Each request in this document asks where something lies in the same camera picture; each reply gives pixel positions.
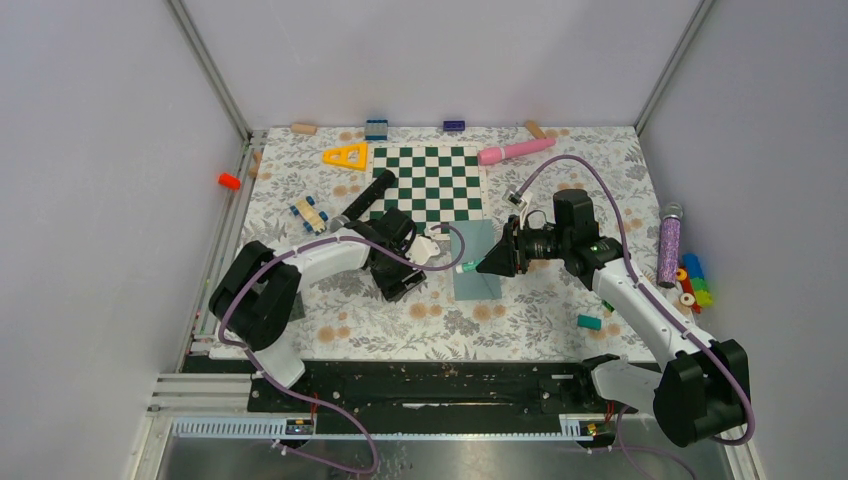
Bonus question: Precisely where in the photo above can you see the purple cable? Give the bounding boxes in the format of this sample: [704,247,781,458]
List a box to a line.
[217,222,468,475]
[515,154,758,480]

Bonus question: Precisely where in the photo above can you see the green white chessboard mat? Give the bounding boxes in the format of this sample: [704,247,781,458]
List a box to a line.
[366,143,490,230]

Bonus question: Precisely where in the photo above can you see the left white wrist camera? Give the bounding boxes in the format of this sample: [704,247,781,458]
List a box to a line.
[406,235,441,265]

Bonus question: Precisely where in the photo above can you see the small green white peg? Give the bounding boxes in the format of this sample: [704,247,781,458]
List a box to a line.
[455,261,479,273]

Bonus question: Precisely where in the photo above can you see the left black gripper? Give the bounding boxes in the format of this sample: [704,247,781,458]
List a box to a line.
[371,242,426,301]

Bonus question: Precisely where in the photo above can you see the colourful block toy pile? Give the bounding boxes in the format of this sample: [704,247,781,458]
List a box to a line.
[677,253,714,308]

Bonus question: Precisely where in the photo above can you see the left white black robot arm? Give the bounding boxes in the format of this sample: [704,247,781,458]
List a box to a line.
[208,208,426,411]

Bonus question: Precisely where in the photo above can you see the left wooden cylinder peg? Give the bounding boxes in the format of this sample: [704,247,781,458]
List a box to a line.
[290,123,318,136]

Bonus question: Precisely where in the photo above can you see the blue grey lego brick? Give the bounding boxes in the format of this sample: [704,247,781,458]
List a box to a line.
[363,119,389,141]

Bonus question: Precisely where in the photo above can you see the purple lego brick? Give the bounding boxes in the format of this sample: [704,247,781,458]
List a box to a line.
[442,120,466,132]

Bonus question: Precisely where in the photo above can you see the black silver microphone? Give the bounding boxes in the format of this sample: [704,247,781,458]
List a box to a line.
[329,170,396,233]

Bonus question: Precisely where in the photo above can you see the pink toy microphone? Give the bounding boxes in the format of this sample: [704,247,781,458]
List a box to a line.
[477,138,556,166]

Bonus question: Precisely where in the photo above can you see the floral patterned table mat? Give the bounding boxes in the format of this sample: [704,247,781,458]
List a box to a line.
[208,125,710,364]

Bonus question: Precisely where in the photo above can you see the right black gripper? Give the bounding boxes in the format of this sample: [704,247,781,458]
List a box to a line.
[477,215,571,278]

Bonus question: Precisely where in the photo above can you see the grey-blue envelope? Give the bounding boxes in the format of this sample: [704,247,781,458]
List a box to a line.
[450,219,503,302]

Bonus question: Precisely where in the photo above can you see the grey lego baseplate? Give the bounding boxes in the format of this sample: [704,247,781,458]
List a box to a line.
[289,293,306,322]

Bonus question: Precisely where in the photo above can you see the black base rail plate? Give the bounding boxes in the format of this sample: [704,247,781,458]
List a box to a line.
[182,356,622,436]

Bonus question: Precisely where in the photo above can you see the wooden toy car blue wheels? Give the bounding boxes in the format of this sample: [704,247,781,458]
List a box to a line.
[289,196,329,235]

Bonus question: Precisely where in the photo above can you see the wooden cylinder peg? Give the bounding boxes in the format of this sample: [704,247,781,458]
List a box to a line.
[290,123,318,136]
[524,120,547,139]

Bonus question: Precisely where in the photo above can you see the purple glitter microphone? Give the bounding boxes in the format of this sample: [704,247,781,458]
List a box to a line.
[656,202,683,288]

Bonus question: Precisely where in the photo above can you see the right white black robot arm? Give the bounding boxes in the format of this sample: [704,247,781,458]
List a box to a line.
[476,189,753,447]

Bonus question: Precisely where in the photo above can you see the orange red small cylinder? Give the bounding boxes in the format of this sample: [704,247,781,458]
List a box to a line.
[217,173,242,191]

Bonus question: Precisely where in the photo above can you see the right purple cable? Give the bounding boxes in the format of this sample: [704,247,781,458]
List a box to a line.
[515,154,758,480]

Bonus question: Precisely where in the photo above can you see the teal small block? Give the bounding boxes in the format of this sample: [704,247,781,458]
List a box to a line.
[577,314,603,331]

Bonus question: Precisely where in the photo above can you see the yellow triangle toy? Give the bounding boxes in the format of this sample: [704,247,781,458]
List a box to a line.
[322,142,368,172]

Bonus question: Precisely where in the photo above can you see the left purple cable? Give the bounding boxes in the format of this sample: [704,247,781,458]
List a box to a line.
[217,222,468,475]

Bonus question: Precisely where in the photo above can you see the right wooden cylinder peg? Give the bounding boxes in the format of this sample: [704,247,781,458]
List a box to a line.
[524,120,547,139]

